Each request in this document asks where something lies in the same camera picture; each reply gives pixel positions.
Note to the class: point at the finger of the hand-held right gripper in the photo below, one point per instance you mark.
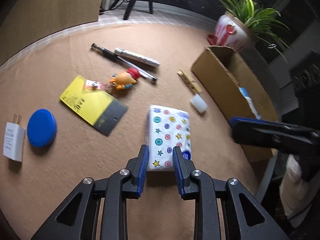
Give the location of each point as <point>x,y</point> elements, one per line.
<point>247,120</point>
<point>255,132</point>

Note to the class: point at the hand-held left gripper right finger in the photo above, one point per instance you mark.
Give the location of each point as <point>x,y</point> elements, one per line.
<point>177,170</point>

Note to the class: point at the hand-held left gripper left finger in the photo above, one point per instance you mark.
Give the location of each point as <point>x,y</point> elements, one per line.
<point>143,170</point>

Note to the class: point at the white lotion tube blue cap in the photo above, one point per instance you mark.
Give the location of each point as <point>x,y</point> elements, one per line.
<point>246,96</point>

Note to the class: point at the patterned tissue pack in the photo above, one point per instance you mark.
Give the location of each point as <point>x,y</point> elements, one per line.
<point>167,130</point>

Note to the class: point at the translucent white cap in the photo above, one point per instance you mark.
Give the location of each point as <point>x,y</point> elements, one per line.
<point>198,103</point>

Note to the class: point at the cardboard box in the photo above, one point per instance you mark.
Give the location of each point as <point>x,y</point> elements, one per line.
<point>217,77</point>

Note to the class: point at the wooden clothespin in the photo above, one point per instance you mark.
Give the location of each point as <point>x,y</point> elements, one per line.
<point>190,82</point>

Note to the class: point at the yellow and black card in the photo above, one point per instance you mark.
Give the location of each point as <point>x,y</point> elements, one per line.
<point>85,100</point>

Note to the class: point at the blue round lid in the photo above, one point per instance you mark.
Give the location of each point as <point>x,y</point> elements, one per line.
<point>41,127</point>

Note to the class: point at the silver patterned tube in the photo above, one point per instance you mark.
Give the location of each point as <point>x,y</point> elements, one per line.
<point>140,58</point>

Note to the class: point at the black clear pen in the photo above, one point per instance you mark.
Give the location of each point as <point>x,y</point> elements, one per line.
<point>110,53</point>

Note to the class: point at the white and red flowerpot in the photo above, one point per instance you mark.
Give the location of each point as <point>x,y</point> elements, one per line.
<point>232,35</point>

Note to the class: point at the red pot saucer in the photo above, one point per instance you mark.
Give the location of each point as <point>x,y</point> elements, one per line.
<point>211,40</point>

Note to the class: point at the green spider plant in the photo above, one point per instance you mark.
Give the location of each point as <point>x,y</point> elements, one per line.
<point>250,10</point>

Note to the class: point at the black tripod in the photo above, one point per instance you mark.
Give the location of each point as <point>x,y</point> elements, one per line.
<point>130,7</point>

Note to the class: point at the large light wood board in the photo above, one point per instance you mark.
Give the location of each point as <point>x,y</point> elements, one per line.
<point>50,10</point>

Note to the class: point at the white wall charger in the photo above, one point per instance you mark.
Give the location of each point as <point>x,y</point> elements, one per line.
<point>13,140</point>

